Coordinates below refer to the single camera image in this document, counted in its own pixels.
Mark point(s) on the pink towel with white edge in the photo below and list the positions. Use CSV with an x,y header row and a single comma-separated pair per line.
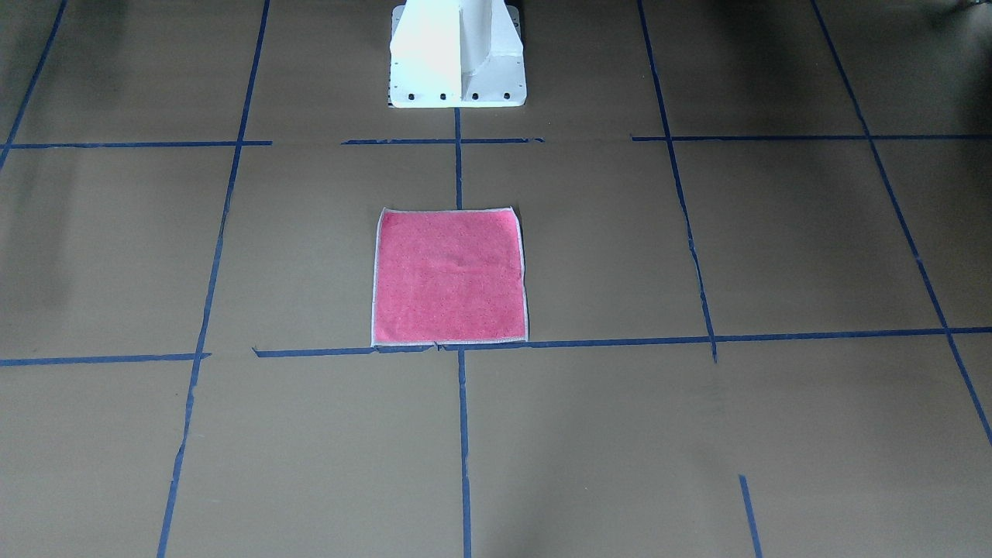
x,y
449,278

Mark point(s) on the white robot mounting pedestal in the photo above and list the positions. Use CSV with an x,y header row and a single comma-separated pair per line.
x,y
457,54

